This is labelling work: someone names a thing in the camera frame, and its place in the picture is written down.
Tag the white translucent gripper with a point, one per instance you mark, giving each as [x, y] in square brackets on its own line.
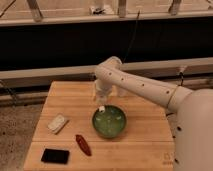
[102, 91]

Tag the white plastic bottle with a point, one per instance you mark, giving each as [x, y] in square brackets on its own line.
[101, 106]

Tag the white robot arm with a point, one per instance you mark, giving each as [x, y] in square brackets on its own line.
[193, 150]

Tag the green ceramic bowl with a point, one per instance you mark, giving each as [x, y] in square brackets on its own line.
[111, 123]

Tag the dark red oblong object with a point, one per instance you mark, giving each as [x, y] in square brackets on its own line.
[83, 145]

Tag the black rectangular phone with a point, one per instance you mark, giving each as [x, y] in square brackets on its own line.
[55, 156]

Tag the white wall plug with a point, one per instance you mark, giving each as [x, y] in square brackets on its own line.
[182, 69]

